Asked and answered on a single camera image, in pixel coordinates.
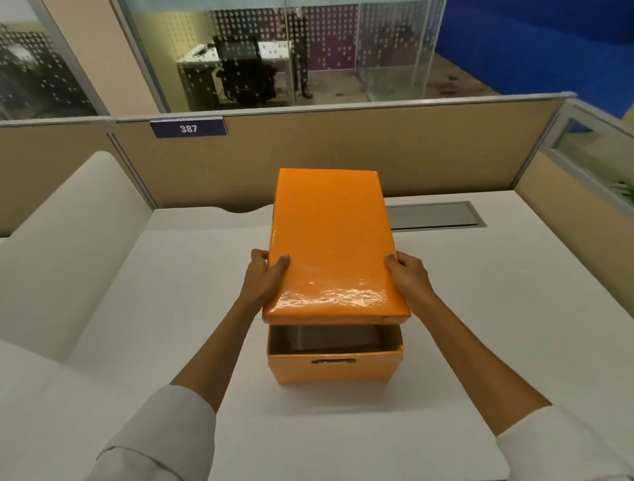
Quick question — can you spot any person's right hand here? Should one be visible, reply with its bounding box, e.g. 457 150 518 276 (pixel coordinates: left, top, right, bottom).
384 251 439 318

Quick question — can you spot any person's left hand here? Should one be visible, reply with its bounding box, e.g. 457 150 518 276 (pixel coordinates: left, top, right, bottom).
239 248 292 318

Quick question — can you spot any orange box lid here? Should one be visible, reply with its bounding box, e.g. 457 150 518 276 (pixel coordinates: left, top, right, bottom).
262 168 412 326

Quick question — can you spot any orange box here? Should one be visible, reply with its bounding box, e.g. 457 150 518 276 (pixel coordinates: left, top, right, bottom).
267 322 405 387

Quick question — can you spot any person's left forearm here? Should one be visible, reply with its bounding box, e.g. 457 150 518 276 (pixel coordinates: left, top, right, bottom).
81 297 264 481

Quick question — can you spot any person's right forearm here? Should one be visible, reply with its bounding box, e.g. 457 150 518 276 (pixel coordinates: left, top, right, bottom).
415 292 634 481

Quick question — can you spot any wide beige partition panel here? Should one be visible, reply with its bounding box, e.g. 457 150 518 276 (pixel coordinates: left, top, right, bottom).
108 91 578 211

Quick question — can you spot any dark blue number sign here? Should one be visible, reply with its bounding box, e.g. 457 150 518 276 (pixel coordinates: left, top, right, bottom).
149 116 229 139

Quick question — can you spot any beige partition with window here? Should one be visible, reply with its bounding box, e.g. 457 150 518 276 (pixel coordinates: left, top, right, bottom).
514 98 634 318

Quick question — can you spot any white curved desk divider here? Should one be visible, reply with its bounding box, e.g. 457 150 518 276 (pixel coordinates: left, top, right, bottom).
0 151 155 365

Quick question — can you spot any black office chair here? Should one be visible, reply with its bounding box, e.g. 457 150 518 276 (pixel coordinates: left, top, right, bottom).
213 34 277 106

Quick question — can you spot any white office desk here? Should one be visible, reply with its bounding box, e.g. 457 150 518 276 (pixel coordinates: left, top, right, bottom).
177 40 293 108

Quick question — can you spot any white neighbouring table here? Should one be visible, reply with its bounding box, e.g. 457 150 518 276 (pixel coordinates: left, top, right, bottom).
0 339 167 481

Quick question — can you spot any dotted glass door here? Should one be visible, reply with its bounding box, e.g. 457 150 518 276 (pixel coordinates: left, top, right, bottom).
0 22 109 121

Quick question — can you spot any grey cable tray cover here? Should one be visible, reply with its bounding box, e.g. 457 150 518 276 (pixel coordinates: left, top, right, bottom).
385 200 487 233

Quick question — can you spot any dotted glass wall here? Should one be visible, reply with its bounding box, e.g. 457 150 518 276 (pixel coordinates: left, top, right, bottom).
111 0 448 114

